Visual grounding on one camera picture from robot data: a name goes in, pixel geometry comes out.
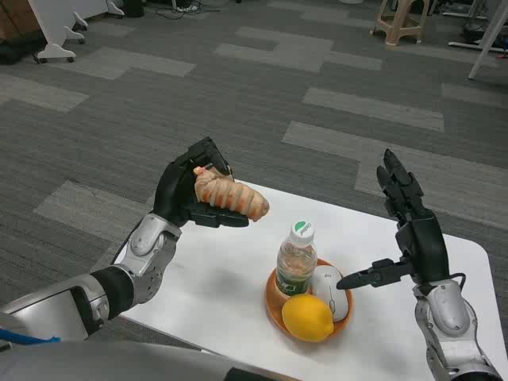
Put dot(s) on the white computer mouse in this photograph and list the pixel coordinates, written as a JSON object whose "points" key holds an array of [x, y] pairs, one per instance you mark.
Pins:
{"points": [[333, 289]]}

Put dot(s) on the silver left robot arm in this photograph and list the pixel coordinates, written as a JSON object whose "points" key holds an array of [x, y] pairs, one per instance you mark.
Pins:
{"points": [[127, 274]]}

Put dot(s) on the clear plastic water bottle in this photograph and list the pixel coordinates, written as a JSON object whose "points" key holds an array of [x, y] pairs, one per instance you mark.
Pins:
{"points": [[295, 262]]}

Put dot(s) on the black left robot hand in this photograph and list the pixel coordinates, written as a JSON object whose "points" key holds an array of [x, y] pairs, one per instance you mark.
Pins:
{"points": [[171, 194]]}

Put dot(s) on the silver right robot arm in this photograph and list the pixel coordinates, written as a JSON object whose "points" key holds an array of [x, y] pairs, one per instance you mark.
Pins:
{"points": [[448, 329]]}

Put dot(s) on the white desk leg frame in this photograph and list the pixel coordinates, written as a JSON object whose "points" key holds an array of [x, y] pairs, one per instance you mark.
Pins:
{"points": [[486, 39]]}

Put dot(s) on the brown cardboard box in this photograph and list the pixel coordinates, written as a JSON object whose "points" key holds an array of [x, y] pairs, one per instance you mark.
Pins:
{"points": [[16, 18]]}

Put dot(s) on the yellow lemon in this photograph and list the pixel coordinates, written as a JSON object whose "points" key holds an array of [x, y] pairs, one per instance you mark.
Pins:
{"points": [[307, 317]]}

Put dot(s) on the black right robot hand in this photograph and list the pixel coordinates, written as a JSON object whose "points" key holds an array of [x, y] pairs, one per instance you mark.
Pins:
{"points": [[424, 242]]}

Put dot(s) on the white wheeled board stand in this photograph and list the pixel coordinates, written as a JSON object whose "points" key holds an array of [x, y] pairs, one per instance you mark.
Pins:
{"points": [[59, 29], [113, 7]]}

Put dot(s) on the beige plastic stool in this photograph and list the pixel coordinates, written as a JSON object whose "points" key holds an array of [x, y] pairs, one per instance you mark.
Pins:
{"points": [[401, 20]]}

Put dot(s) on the twisted bread roll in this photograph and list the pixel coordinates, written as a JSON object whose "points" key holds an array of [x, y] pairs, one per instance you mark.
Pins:
{"points": [[232, 196]]}

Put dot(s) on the orange round plate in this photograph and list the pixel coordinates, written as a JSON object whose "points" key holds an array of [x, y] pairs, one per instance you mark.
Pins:
{"points": [[274, 305]]}

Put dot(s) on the silver robot chest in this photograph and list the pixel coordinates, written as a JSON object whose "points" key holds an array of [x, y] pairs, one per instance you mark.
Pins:
{"points": [[119, 363]]}

